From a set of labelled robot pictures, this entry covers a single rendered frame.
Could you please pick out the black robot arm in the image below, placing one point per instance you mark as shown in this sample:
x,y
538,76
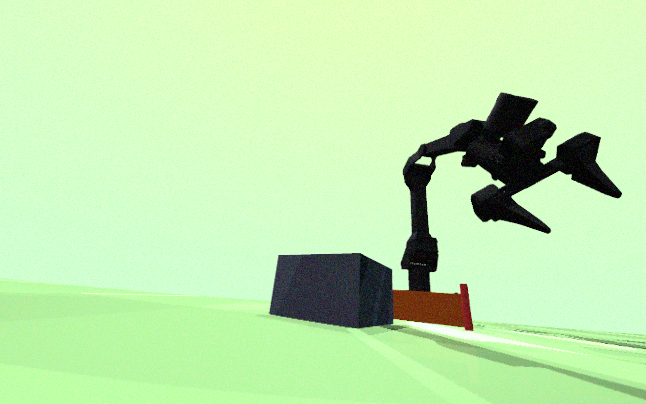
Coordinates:
x,y
477,138

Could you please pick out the dark red peg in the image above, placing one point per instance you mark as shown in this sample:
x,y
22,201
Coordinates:
x,y
466,307

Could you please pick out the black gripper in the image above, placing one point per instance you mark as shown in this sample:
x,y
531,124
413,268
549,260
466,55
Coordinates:
x,y
575,157

